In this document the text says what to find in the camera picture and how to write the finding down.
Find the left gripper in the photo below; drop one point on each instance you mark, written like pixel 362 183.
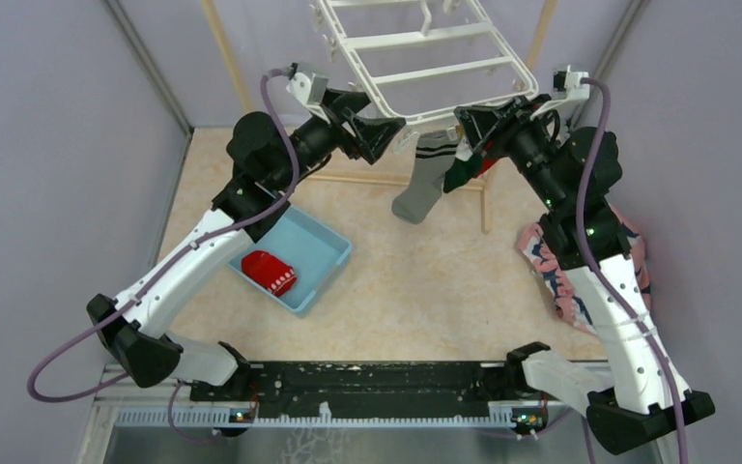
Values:
pixel 373 135

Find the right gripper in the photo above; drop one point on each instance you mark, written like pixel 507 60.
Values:
pixel 480 123

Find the grey striped sock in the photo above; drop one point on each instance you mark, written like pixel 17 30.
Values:
pixel 434 155

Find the white clip hanger frame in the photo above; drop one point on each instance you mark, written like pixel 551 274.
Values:
pixel 420 59

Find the light blue plastic basket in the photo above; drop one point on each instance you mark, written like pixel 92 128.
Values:
pixel 317 253

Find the red sock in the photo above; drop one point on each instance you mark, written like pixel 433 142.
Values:
pixel 269 272
pixel 486 165

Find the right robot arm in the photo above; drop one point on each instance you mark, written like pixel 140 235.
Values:
pixel 643 397

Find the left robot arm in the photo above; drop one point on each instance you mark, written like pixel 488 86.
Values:
pixel 134 325

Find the red hanging sock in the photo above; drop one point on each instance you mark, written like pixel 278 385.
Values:
pixel 486 165

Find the green hanging sock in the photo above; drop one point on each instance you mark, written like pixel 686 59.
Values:
pixel 461 172

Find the pink patterned cloth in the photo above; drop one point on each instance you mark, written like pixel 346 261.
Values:
pixel 568 306

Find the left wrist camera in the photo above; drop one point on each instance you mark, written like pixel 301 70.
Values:
pixel 307 84

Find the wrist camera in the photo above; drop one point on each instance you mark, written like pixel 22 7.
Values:
pixel 307 84
pixel 569 88

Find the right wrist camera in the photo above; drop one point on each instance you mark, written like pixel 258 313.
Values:
pixel 569 88

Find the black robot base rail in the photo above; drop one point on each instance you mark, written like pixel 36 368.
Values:
pixel 470 393

